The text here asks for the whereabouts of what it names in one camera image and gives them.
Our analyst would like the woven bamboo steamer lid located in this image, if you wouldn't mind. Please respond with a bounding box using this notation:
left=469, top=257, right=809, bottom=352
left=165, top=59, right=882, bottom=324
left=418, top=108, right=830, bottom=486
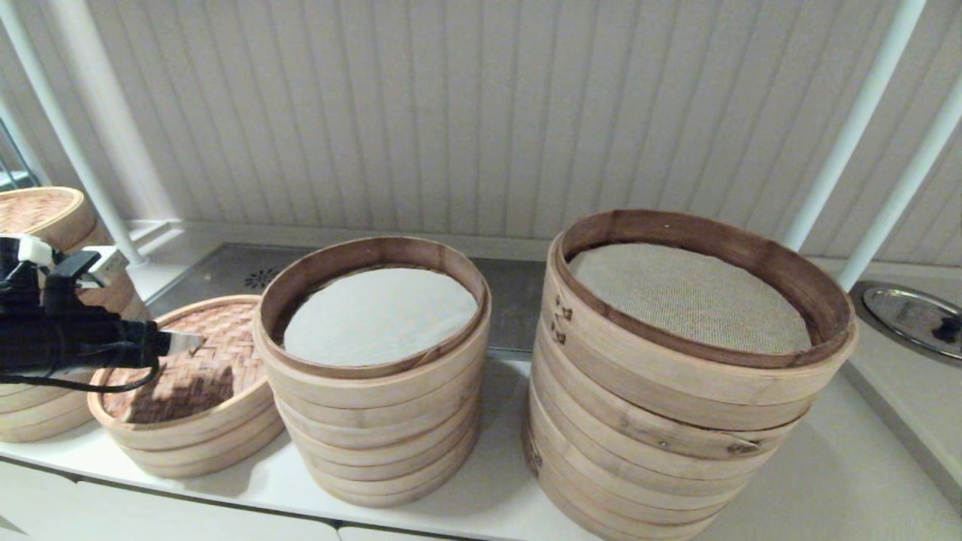
left=0, top=186, right=97, bottom=252
left=86, top=295, right=275, bottom=452

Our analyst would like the white round steamer liner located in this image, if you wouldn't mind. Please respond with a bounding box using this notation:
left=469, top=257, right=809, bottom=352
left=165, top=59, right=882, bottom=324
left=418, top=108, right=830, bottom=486
left=283, top=268, right=479, bottom=367

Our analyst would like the large bamboo steamer basket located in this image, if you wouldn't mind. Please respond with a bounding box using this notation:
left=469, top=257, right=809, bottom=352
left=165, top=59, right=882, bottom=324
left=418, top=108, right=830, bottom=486
left=526, top=462, right=625, bottom=541
left=547, top=209, right=858, bottom=431
left=534, top=334, right=811, bottom=483
left=525, top=387, right=779, bottom=521
left=524, top=432, right=726, bottom=541

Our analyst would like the tan mesh steamer liner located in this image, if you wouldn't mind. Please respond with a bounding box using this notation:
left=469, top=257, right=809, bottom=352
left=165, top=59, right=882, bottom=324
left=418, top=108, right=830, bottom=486
left=567, top=242, right=812, bottom=354

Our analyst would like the stainless steel round lid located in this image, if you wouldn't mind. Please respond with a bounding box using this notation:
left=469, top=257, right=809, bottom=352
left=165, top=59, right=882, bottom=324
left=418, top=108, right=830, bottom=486
left=863, top=287, right=962, bottom=358

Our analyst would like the white square connector block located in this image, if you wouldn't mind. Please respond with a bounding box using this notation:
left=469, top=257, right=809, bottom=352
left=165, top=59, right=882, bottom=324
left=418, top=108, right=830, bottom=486
left=17, top=234, right=56, bottom=266

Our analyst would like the white cabinet front panel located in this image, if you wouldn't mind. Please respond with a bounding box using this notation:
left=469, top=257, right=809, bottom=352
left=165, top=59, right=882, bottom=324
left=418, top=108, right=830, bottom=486
left=0, top=460, right=87, bottom=541
left=71, top=481, right=343, bottom=541

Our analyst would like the white metal pole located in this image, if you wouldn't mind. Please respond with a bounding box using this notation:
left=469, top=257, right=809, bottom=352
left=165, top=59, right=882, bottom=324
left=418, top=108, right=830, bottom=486
left=782, top=0, right=927, bottom=252
left=836, top=94, right=962, bottom=292
left=0, top=0, right=149, bottom=270

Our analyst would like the black braided cable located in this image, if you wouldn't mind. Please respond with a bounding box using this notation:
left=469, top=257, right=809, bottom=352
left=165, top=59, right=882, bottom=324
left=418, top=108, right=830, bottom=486
left=0, top=331, right=160, bottom=394

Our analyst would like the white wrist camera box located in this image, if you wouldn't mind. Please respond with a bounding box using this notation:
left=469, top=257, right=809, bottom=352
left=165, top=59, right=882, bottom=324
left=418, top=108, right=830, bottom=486
left=81, top=246, right=131, bottom=290

